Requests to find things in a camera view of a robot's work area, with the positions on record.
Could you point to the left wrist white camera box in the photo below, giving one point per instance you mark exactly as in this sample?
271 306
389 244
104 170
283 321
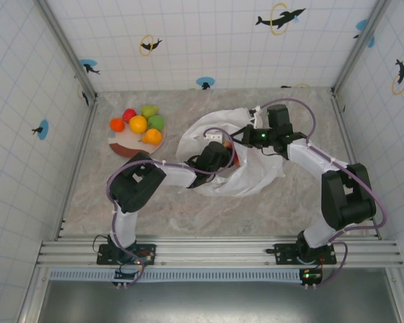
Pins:
213 137

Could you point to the green apple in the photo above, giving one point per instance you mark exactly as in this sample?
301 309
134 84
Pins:
156 122

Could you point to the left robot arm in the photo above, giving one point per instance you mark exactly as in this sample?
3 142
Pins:
138 185

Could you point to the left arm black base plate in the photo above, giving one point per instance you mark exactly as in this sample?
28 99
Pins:
149 250

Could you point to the round pastel ceramic plate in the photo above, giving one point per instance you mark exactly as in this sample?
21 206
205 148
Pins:
128 146

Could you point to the fish blue circle wall sticker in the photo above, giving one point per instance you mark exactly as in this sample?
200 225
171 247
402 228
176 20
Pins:
205 82
42 129

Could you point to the yellow-orange round orange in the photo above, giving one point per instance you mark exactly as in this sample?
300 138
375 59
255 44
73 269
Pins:
138 124

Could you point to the aluminium mounting rail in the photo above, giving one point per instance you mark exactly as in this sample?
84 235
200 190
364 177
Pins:
215 250

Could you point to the aluminium frame post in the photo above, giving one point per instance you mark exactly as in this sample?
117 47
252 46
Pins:
67 50
360 43

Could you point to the orange with stem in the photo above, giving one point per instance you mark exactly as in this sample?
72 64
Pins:
153 136

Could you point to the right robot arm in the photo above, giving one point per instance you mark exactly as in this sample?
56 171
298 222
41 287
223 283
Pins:
346 198

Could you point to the shark blue circle wall sticker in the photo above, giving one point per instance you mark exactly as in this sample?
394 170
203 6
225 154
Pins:
87 65

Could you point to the dark red apple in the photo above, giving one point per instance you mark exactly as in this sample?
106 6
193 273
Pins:
129 114

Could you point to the aluminium table side rail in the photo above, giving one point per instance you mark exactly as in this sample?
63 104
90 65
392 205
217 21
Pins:
351 148
79 161

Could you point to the red-orange tangerine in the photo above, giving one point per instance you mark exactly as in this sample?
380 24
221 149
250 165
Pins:
117 124

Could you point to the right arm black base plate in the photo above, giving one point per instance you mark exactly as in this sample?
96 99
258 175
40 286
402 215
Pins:
284 252

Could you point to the white plastic bag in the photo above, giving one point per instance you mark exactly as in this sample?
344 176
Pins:
256 175

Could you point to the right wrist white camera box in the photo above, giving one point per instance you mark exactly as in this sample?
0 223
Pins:
258 117

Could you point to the green pear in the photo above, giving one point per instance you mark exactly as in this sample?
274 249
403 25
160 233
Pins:
149 110

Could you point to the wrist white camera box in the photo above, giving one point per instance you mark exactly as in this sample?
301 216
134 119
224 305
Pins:
258 117
213 137

